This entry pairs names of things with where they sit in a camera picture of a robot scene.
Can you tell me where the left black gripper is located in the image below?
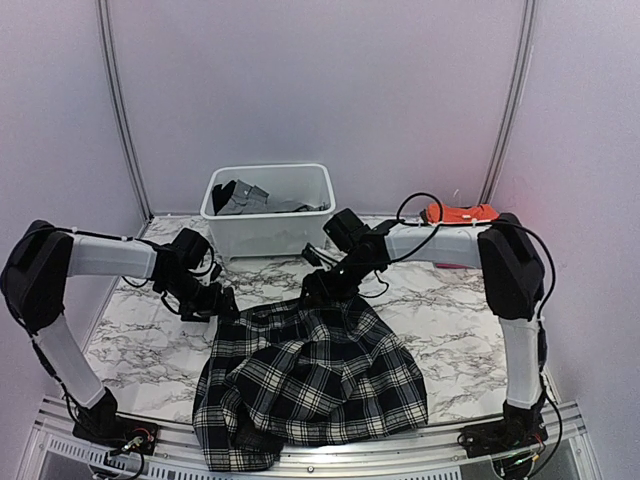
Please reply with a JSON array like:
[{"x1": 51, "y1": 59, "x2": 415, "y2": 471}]
[{"x1": 159, "y1": 270, "x2": 239, "y2": 321}]

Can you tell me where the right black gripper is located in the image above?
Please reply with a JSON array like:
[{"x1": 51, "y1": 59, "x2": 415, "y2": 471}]
[{"x1": 300, "y1": 252, "x2": 378, "y2": 307}]

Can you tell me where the black white plaid shirt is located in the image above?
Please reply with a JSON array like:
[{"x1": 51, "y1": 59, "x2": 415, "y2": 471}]
[{"x1": 192, "y1": 297, "x2": 428, "y2": 472}]

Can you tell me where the orange t-shirt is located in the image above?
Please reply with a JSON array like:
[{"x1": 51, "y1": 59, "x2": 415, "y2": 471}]
[{"x1": 425, "y1": 203, "x2": 500, "y2": 225}]

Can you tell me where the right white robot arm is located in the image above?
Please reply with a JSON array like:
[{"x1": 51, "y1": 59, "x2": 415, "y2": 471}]
[{"x1": 301, "y1": 209, "x2": 547, "y2": 448}]

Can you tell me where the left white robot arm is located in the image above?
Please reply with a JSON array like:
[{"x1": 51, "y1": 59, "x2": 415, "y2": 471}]
[{"x1": 1, "y1": 220, "x2": 235, "y2": 445}]

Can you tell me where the white plastic laundry bin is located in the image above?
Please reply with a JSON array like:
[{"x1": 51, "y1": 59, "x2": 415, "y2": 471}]
[{"x1": 200, "y1": 163, "x2": 336, "y2": 259}]

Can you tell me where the black garment in bin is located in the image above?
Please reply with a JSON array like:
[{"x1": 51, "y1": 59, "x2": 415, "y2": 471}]
[{"x1": 211, "y1": 180, "x2": 237, "y2": 215}]

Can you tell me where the grey garment in bin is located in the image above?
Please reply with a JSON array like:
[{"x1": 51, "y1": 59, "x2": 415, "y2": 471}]
[{"x1": 216, "y1": 180, "x2": 329, "y2": 216}]

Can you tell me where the folded pink garment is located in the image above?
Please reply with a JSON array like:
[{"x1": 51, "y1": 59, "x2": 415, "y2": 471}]
[{"x1": 434, "y1": 263, "x2": 470, "y2": 270}]

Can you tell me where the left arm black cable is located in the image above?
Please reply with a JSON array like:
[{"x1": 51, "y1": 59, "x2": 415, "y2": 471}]
[{"x1": 119, "y1": 239, "x2": 221, "y2": 316}]

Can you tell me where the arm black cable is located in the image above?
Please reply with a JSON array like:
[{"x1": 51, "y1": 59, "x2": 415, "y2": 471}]
[
  {"x1": 119, "y1": 239, "x2": 221, "y2": 316},
  {"x1": 359, "y1": 192, "x2": 564, "y2": 451}
]

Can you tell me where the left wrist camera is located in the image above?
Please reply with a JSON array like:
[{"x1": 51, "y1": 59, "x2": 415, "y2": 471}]
[{"x1": 170, "y1": 228, "x2": 212, "y2": 270}]

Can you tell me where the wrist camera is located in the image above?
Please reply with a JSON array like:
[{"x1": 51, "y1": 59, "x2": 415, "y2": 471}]
[
  {"x1": 170, "y1": 228, "x2": 212, "y2": 270},
  {"x1": 323, "y1": 208, "x2": 371, "y2": 253}
]

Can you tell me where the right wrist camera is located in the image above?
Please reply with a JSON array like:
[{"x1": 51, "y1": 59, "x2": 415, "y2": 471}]
[{"x1": 323, "y1": 208, "x2": 371, "y2": 253}]

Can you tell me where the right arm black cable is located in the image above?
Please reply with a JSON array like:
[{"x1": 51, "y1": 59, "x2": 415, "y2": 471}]
[{"x1": 359, "y1": 192, "x2": 564, "y2": 451}]

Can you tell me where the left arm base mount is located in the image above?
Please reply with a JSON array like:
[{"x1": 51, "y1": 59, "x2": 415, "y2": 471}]
[{"x1": 65, "y1": 389, "x2": 159, "y2": 455}]

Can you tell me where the right aluminium wall post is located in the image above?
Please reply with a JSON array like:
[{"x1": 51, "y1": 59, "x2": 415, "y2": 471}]
[{"x1": 478, "y1": 0, "x2": 540, "y2": 203}]

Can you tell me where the aluminium wall post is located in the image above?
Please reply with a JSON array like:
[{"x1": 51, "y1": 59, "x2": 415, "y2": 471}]
[
  {"x1": 478, "y1": 0, "x2": 540, "y2": 203},
  {"x1": 95, "y1": 0, "x2": 154, "y2": 223}
]

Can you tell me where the aluminium front frame rail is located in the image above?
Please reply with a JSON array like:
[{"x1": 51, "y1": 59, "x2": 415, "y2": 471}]
[{"x1": 17, "y1": 397, "x2": 603, "y2": 479}]

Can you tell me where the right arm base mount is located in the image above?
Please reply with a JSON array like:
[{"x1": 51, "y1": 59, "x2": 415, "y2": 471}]
[{"x1": 457, "y1": 396, "x2": 548, "y2": 458}]

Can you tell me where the left aluminium wall post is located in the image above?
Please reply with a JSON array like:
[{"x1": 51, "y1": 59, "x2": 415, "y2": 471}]
[{"x1": 95, "y1": 0, "x2": 154, "y2": 223}]

